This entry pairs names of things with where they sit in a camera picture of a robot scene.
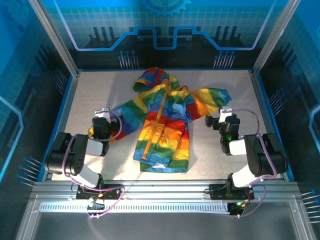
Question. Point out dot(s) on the rainbow striped zip jacket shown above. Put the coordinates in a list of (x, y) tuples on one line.
[(162, 125)]

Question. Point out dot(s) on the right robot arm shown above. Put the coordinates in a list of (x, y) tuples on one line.
[(257, 155)]

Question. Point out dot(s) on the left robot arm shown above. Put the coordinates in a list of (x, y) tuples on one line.
[(75, 155)]

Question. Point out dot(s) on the small black electronics board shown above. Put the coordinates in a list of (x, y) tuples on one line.
[(237, 207)]

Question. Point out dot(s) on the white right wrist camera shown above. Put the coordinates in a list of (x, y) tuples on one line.
[(225, 115)]

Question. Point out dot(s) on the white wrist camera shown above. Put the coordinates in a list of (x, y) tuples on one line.
[(103, 112), (225, 115)]

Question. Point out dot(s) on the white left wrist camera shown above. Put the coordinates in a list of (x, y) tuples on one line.
[(103, 112)]

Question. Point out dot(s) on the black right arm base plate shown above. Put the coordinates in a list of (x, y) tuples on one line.
[(217, 191)]

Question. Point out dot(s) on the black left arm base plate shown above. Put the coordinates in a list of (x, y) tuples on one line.
[(112, 192)]

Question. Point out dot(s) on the aluminium frame cross rail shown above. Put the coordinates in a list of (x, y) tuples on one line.
[(165, 190)]

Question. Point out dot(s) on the aluminium frame post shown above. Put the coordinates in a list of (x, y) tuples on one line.
[(272, 37), (55, 37)]

